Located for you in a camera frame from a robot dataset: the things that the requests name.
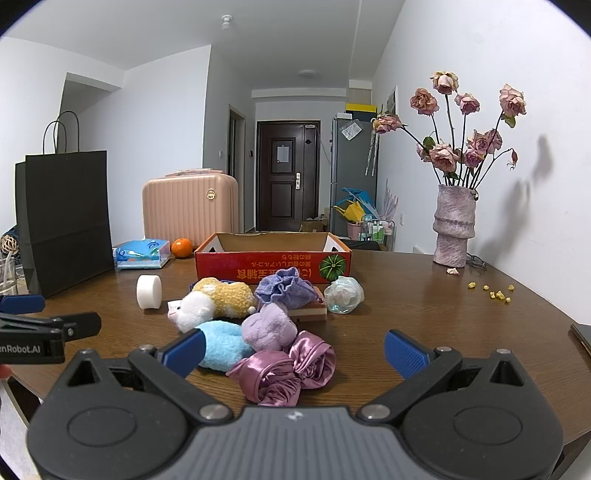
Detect white tape roll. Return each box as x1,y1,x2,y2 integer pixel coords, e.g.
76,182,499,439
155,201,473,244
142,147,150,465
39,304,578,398
136,274,162,309

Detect black monitor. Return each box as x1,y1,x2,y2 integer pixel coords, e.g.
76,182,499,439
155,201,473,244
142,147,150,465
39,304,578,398
14,111,115,300

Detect yellow black box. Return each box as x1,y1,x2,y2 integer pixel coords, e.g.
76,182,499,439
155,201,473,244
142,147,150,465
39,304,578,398
346,102,377,121

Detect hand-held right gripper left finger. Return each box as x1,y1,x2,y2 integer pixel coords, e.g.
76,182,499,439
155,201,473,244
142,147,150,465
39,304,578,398
48,329,234,426

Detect pink textured vase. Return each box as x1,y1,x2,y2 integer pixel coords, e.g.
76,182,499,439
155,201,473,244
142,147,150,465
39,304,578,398
433,184,478,267

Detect clear plastic bag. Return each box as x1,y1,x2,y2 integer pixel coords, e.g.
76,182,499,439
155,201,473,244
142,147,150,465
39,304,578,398
324,276,365,315

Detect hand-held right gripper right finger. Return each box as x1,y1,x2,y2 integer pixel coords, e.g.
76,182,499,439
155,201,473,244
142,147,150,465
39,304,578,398
358,329,543,426

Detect dried pink rose bouquet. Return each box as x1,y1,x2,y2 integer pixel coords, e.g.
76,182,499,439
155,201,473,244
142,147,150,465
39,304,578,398
372,71,528,190

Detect clear glass jar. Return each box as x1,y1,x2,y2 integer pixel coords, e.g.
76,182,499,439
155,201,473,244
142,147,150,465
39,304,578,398
0,256,21,296

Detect pink ribbed suitcase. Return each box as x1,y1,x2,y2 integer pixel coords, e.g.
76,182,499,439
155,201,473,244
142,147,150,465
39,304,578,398
142,170,240,250

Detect lilac plush toy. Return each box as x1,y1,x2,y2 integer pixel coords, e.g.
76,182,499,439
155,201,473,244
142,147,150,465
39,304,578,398
241,302,297,352

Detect white folded umbrella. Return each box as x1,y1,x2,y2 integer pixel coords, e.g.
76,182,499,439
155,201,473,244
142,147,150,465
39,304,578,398
365,117,382,177

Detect dark phone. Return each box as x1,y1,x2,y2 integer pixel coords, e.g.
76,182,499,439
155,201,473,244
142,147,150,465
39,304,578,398
569,323,591,356

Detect scattered yellow crumbs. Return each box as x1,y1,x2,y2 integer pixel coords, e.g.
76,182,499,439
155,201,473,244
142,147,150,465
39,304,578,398
467,281,515,305

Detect pink brown sponge block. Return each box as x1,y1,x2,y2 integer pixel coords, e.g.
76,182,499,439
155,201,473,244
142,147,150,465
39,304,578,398
288,286,329,324

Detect dark interior door frame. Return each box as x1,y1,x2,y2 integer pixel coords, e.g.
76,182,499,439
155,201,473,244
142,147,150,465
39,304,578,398
228,105,250,234

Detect pink satin cloth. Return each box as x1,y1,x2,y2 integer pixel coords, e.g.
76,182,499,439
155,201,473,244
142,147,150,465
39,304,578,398
226,330,337,407

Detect purple knit cloth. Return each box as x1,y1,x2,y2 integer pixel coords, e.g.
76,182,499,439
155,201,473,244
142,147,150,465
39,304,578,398
255,267,319,310

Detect purple feather decoration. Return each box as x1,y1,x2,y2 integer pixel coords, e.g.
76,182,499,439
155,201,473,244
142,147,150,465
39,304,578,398
381,178,399,222

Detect red cardboard box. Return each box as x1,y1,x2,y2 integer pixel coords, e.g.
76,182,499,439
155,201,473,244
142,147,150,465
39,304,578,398
194,232,352,284

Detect white cart with bottles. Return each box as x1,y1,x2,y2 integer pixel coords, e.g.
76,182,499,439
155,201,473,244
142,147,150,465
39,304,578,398
361,216,395,252

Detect blue folded item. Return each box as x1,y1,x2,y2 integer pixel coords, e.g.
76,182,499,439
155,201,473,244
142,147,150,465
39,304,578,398
342,187,379,217

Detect grey refrigerator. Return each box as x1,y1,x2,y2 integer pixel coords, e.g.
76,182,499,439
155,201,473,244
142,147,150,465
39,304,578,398
331,113,378,215

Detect dark brown entrance door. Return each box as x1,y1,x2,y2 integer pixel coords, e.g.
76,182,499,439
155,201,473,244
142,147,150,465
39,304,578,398
257,121,321,232

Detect yellow white hamster plush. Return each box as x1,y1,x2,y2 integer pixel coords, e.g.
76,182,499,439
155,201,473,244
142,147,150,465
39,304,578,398
167,277,258,334

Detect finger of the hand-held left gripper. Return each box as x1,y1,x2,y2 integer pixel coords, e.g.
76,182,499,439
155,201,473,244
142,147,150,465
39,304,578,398
0,312,101,343
0,294,46,315

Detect light blue plush toy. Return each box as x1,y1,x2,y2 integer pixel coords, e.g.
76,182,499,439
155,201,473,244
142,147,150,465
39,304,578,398
194,320,254,374

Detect blue tissue pack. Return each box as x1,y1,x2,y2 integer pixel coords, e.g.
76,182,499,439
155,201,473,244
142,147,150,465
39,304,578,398
113,239,172,270

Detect black bag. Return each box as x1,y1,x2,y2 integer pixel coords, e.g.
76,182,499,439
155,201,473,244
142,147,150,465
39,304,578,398
339,239,384,252

